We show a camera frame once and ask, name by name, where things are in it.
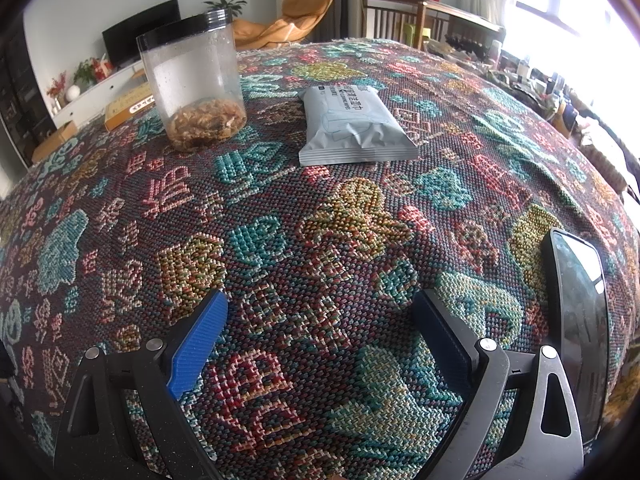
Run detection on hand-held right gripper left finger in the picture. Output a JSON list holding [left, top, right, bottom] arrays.
[[54, 287, 230, 480]]

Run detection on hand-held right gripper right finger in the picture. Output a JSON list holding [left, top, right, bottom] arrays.
[[412, 288, 585, 480]]

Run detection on black smartphone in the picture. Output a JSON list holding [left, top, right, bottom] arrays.
[[542, 227, 611, 443]]

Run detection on colourful woven blanket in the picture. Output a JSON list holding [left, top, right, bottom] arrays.
[[0, 36, 640, 480]]

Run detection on grey wet wipes pack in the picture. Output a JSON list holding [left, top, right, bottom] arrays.
[[298, 85, 418, 167]]

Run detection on yellow flat box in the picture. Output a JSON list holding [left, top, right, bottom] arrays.
[[104, 91, 157, 132]]

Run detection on brown cardboard box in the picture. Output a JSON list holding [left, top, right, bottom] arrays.
[[31, 120, 78, 163]]

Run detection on clear plastic jar black lid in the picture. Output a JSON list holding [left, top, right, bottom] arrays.
[[136, 10, 248, 152]]

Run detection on white television cabinet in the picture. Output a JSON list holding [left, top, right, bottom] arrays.
[[52, 57, 151, 128]]

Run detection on row of bottles and jars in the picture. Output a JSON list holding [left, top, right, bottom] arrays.
[[430, 35, 640, 161]]

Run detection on red flowers in vase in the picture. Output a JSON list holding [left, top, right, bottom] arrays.
[[46, 72, 68, 111]]

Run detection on bushy green plant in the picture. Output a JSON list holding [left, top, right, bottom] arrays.
[[74, 57, 98, 86]]

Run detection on green plastic stool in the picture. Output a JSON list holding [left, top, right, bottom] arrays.
[[404, 22, 431, 50]]

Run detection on dark bookshelf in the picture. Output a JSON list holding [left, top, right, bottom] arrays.
[[0, 20, 53, 161]]

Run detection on black television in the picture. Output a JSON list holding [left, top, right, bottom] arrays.
[[101, 0, 181, 68]]

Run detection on large green potted plant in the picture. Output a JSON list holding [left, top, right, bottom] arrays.
[[202, 0, 248, 21]]

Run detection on orange lounge chair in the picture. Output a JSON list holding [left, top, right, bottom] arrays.
[[232, 0, 336, 51]]

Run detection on wooden slatted frame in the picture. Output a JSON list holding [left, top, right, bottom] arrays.
[[361, 0, 506, 51]]

